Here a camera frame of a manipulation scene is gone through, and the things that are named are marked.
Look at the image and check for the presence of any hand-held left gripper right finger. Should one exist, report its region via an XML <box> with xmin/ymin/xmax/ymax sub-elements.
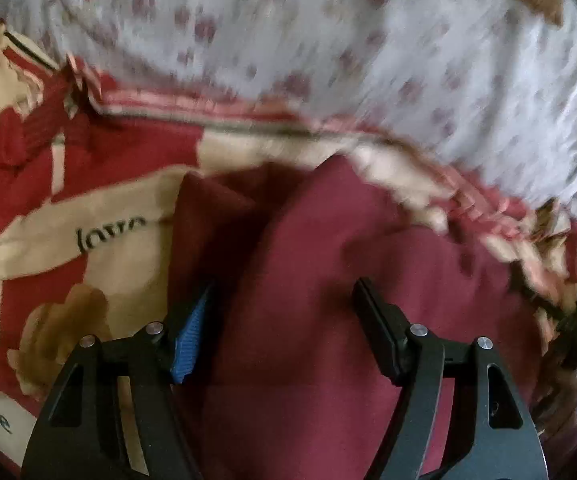
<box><xmin>352</xmin><ymin>277</ymin><xmax>550</xmax><ymax>480</ymax></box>

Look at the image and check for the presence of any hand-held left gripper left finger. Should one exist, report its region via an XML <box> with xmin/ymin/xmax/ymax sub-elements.
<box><xmin>21</xmin><ymin>280</ymin><xmax>216</xmax><ymax>480</ymax></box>

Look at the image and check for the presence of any maroon fleece garment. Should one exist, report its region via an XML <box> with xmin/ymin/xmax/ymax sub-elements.
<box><xmin>166</xmin><ymin>154</ymin><xmax>544</xmax><ymax>480</ymax></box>

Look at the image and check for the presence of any red and cream printed blanket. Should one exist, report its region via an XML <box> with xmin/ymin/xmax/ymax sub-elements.
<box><xmin>0</xmin><ymin>20</ymin><xmax>577</xmax><ymax>480</ymax></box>

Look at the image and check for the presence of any floral bed sheet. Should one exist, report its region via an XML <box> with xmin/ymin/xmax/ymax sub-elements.
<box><xmin>0</xmin><ymin>0</ymin><xmax>577</xmax><ymax>221</ymax></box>

